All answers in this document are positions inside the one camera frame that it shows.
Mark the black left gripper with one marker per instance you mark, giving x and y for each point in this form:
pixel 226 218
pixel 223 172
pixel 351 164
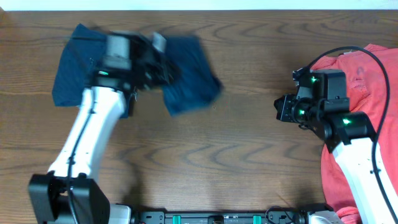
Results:
pixel 160 69

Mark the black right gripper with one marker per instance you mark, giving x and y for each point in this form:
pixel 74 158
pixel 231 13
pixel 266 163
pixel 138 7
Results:
pixel 285 110

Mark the navy blue shorts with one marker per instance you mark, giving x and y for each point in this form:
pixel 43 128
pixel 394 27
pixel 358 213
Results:
pixel 197 87

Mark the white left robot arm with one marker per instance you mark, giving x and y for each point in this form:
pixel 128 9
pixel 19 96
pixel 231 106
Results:
pixel 69 192

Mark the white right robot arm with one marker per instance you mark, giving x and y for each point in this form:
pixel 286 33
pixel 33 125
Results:
pixel 351 139

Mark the folded navy shorts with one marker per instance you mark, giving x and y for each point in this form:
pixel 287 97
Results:
pixel 80 56

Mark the red t-shirt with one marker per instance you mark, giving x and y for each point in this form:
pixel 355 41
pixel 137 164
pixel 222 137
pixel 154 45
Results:
pixel 367 92

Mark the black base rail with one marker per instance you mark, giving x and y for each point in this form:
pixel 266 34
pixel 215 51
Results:
pixel 313 214

